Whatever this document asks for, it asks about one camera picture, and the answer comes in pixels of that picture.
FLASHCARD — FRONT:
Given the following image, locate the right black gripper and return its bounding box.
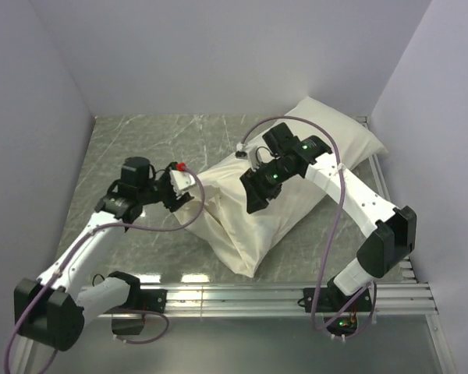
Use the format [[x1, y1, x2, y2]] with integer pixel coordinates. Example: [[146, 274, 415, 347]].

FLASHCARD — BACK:
[[239, 158, 296, 216]]

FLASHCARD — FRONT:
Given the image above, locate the cream pillowcase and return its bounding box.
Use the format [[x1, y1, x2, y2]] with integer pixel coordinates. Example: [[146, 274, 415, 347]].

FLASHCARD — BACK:
[[175, 97, 387, 277]]

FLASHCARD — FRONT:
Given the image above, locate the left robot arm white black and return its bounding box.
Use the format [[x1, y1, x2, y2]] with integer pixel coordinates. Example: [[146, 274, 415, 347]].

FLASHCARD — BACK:
[[13, 157, 202, 351]]

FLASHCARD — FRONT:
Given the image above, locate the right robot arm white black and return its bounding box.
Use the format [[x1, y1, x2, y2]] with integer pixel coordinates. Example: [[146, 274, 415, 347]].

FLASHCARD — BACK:
[[235, 123, 417, 312]]

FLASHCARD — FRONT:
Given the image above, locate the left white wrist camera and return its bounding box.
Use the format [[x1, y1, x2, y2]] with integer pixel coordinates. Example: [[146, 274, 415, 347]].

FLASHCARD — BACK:
[[169, 163, 197, 196]]

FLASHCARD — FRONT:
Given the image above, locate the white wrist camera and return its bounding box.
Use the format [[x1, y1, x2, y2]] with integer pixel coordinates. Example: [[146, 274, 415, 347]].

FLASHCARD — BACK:
[[235, 143, 262, 171], [169, 163, 197, 196]]

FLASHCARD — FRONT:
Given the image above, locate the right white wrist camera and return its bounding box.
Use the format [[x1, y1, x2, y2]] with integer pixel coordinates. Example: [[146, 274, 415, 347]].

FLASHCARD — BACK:
[[235, 143, 262, 171]]

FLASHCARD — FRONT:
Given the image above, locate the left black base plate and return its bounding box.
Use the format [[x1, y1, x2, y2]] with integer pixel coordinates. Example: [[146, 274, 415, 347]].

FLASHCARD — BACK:
[[111, 288, 168, 314]]

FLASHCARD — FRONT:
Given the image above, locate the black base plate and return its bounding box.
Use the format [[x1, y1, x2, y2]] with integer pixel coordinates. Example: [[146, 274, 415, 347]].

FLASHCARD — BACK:
[[111, 288, 168, 314], [297, 287, 372, 313]]

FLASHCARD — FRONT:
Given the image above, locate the aluminium front rail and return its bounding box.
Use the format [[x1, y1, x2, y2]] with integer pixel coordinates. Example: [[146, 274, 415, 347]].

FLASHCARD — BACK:
[[75, 283, 438, 318]]

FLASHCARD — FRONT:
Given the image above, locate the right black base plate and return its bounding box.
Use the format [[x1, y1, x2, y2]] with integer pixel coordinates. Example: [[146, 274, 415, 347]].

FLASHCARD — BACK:
[[297, 287, 372, 313]]

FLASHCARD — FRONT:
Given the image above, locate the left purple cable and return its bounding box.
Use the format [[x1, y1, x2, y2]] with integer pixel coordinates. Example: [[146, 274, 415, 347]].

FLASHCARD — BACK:
[[3, 167, 207, 374]]

